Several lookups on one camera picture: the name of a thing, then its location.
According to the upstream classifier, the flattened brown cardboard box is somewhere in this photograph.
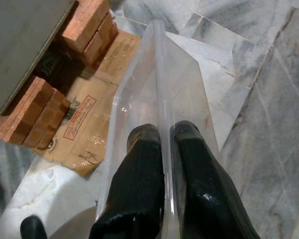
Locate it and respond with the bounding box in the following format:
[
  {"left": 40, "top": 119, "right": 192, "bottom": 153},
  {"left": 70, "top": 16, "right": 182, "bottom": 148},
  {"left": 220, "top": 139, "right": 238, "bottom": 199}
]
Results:
[{"left": 33, "top": 29, "right": 142, "bottom": 177}]

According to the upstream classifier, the red clay brick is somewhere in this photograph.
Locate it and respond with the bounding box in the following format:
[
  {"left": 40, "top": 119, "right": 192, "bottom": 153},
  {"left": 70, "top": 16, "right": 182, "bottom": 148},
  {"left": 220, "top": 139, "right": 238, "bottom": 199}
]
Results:
[
  {"left": 62, "top": 0, "right": 110, "bottom": 53},
  {"left": 83, "top": 12, "right": 119, "bottom": 68},
  {"left": 22, "top": 88, "right": 72, "bottom": 150},
  {"left": 0, "top": 76, "right": 56, "bottom": 145}
]

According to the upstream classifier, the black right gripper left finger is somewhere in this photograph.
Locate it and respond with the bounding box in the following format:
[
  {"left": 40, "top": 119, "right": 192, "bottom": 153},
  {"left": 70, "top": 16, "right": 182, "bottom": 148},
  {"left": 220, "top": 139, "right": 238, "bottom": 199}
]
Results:
[{"left": 89, "top": 123, "right": 165, "bottom": 239}]

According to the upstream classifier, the clear plastic container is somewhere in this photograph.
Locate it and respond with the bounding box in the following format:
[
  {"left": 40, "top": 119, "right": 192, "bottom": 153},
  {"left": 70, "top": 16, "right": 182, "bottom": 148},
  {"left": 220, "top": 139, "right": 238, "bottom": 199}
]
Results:
[{"left": 96, "top": 19, "right": 222, "bottom": 239}]

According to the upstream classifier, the grey fridge cabinet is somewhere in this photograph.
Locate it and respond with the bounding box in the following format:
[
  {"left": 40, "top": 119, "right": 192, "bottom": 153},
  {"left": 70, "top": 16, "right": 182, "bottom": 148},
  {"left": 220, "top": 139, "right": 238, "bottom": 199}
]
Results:
[{"left": 0, "top": 0, "right": 78, "bottom": 118}]

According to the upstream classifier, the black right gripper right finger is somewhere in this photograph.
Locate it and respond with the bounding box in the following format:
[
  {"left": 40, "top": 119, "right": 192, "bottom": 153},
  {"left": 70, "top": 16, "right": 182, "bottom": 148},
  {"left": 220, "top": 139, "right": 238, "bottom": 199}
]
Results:
[{"left": 169, "top": 120, "right": 262, "bottom": 239}]

